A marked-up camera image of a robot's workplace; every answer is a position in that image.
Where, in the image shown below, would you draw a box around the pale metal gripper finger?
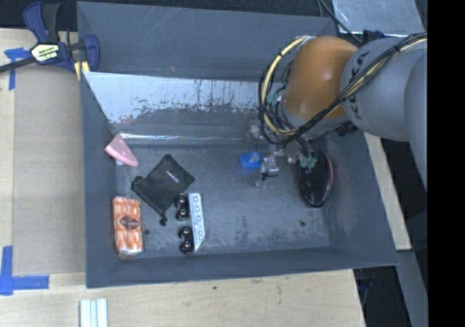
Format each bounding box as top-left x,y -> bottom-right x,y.
248,119 -> 264,147
254,156 -> 280,189

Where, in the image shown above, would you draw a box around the small blue flat piece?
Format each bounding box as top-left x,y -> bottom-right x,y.
239,150 -> 265,171

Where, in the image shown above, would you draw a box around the black oval case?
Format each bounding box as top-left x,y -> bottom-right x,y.
296,150 -> 334,209

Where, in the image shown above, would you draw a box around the grey metal bin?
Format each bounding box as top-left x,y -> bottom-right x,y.
75,1 -> 401,289

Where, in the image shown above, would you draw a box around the white toy vehicle black wheels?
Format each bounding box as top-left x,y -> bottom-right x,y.
174,192 -> 206,256

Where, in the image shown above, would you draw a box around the black cloth pouch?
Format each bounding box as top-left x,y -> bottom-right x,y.
130,153 -> 197,227

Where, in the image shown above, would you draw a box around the pink wedge sponge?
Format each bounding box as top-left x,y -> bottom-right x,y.
104,133 -> 140,168

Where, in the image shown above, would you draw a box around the orange and white packet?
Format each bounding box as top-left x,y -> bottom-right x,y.
111,195 -> 145,260

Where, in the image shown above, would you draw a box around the brown cardboard board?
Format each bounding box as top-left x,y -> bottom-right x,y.
12,63 -> 89,278

